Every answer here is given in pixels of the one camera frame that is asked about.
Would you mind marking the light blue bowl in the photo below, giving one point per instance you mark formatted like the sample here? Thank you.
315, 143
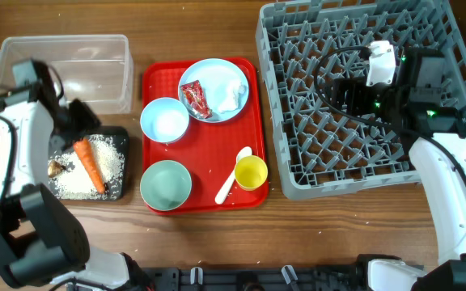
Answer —
164, 120

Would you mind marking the white plastic spoon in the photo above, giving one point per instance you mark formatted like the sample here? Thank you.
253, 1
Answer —
226, 186

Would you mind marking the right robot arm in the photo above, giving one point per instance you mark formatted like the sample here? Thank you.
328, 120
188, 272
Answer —
404, 95

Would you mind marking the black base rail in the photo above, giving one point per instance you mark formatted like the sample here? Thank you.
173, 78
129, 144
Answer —
322, 278

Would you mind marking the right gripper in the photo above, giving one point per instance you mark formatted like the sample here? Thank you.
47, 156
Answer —
355, 87

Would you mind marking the white rice pile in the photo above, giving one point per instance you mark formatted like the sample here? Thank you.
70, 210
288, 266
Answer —
111, 161

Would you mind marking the orange carrot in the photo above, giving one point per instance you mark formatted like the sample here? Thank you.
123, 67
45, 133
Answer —
84, 152

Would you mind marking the yellow plastic cup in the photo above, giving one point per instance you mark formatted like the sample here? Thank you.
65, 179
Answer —
251, 172

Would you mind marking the brown nut shell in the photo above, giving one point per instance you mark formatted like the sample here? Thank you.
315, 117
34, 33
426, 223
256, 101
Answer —
55, 169

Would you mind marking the white tissue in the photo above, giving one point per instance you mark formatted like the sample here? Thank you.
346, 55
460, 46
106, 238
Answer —
235, 89

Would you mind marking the clear plastic bin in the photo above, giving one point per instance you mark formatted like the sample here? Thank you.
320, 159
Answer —
98, 69

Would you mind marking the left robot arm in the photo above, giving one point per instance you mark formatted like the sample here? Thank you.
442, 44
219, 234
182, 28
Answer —
41, 241

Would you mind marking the red snack wrapper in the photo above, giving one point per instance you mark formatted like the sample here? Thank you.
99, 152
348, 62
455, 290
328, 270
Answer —
195, 97

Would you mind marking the light blue plate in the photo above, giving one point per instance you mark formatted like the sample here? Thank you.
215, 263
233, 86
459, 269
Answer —
214, 75

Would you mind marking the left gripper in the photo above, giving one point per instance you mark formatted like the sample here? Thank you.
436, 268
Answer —
86, 120

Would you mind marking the grey dishwasher rack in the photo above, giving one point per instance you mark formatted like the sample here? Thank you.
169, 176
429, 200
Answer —
320, 153

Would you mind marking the black plastic bin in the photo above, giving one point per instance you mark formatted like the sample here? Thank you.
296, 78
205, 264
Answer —
115, 133

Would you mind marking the pale green bowl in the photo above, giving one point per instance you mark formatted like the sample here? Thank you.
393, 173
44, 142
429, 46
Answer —
166, 185

